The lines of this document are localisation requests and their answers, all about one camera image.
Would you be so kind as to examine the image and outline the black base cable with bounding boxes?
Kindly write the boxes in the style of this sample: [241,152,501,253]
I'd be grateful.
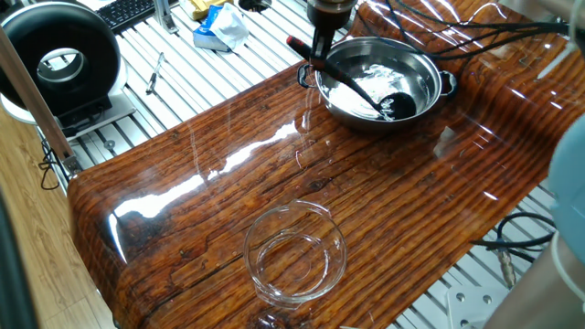
[470,211,558,265]

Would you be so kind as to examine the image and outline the white zip tie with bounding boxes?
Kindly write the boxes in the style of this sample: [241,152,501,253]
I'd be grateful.
[549,231,585,302]

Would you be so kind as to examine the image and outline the black ring device white base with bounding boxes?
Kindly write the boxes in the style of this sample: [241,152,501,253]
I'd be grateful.
[0,1,137,141]

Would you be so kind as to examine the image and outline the black ladle red accents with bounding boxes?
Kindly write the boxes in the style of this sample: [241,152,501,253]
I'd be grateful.
[286,35,418,122]

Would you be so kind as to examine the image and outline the brown wooden bar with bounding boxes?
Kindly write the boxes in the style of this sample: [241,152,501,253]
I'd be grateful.
[0,27,83,177]

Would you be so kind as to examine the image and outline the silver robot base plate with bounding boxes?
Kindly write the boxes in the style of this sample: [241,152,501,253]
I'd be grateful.
[445,285,511,329]

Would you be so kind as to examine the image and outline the thin black hanging cable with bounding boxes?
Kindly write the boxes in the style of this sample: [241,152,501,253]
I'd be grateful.
[38,139,63,191]

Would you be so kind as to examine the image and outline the blue tissue pack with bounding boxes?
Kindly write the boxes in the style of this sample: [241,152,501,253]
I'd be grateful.
[192,5,232,52]

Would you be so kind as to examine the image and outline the clear glass bowl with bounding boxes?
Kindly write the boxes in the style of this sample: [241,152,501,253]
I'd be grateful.
[242,199,348,310]

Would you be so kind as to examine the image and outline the silver black pen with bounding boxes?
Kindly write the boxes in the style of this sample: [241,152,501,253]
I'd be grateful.
[144,51,165,96]

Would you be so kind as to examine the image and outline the black keyboard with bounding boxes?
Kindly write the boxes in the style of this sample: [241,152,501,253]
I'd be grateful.
[95,0,179,34]

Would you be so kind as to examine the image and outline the blue white crumpled package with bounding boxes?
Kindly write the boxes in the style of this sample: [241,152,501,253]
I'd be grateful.
[208,2,250,50]

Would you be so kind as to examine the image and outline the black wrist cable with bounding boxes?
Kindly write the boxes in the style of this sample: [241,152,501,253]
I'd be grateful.
[356,0,585,63]

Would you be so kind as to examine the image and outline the yellow box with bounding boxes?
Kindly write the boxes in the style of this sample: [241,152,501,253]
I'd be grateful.
[189,0,234,22]

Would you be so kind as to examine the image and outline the steel bowl black handles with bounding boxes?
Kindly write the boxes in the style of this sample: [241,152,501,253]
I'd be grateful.
[296,36,459,133]

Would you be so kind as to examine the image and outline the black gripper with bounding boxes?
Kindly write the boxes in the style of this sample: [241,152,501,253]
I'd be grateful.
[305,0,357,63]

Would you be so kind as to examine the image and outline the silver cable connector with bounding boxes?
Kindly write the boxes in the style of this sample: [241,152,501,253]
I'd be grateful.
[497,249,517,290]

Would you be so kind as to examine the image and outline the dark panel edge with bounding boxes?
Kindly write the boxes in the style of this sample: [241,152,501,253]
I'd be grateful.
[0,191,40,329]

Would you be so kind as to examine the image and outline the short aluminium post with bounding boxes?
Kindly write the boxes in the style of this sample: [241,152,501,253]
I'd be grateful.
[153,0,179,34]

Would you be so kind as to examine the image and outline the wood pattern table cover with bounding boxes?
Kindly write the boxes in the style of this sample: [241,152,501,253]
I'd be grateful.
[67,0,585,329]

